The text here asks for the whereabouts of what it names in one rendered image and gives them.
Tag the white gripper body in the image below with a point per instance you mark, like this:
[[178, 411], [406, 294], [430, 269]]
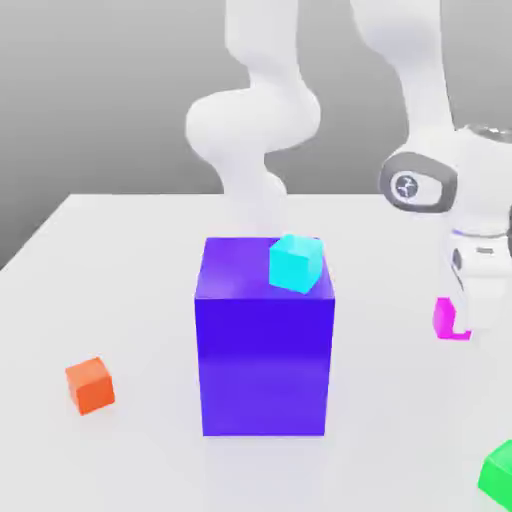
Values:
[[486, 264]]

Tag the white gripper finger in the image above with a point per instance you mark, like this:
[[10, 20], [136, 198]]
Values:
[[476, 308]]

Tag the small magenta cube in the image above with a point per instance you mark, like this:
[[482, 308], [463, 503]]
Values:
[[443, 318]]

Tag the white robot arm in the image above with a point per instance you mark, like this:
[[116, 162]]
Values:
[[256, 120]]

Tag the small green cube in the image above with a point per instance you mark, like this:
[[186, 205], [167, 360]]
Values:
[[498, 476]]

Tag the small cyan cube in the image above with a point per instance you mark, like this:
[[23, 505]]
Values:
[[294, 266]]

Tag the small orange cube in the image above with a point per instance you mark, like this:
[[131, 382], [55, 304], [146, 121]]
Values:
[[91, 387]]

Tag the large purple box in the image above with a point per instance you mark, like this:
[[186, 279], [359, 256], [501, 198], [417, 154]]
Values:
[[262, 360]]

